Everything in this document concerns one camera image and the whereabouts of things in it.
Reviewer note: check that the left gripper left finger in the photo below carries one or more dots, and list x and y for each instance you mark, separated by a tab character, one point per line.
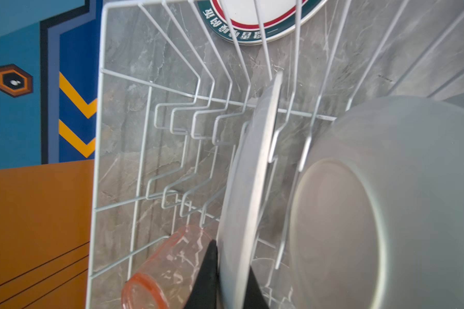
204	292

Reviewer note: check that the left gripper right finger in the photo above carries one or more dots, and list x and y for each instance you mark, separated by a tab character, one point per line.
254	298

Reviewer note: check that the white plate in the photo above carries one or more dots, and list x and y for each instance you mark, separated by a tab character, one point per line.
243	198
378	214

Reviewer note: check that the pink glass cup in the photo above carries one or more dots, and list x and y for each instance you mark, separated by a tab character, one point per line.
166	279

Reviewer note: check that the white wire dish rack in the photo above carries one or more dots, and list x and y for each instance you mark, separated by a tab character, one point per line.
176	97

